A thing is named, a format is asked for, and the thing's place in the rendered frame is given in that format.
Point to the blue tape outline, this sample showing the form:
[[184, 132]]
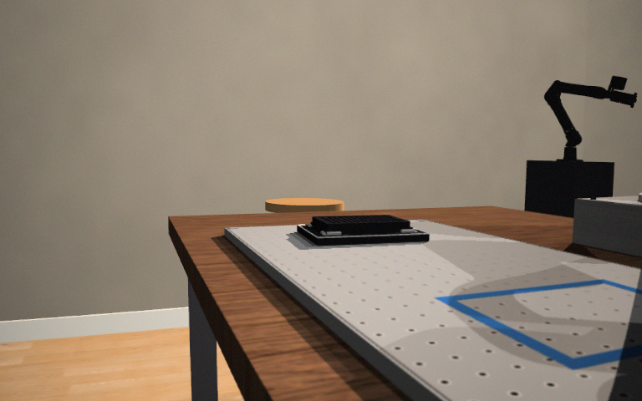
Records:
[[573, 363]]

